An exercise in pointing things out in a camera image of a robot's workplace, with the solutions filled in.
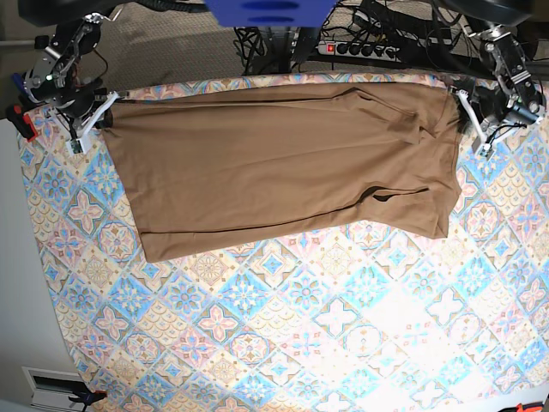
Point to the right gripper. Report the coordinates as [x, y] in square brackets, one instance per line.
[76, 106]

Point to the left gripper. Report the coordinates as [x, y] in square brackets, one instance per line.
[496, 112]

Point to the brown t-shirt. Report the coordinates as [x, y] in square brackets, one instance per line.
[216, 170]

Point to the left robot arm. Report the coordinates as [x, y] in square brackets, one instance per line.
[495, 25]

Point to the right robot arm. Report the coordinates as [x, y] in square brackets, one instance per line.
[53, 80]

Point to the red black clamp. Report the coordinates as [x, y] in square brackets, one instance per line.
[23, 123]

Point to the white power strip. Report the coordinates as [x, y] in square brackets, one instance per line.
[358, 50]

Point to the patterned tablecloth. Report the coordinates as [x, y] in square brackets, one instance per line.
[363, 317]

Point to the white floor vent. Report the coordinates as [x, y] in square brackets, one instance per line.
[51, 389]

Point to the orange black clamp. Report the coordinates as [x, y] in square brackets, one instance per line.
[87, 397]

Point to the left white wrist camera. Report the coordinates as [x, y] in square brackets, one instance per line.
[481, 146]

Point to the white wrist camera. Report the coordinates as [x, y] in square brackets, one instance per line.
[481, 146]
[80, 140]

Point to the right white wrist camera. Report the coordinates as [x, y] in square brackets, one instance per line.
[80, 140]

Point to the blue handled clamp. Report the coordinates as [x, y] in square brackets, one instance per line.
[20, 85]

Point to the blue mount plate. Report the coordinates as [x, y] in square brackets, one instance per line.
[270, 13]

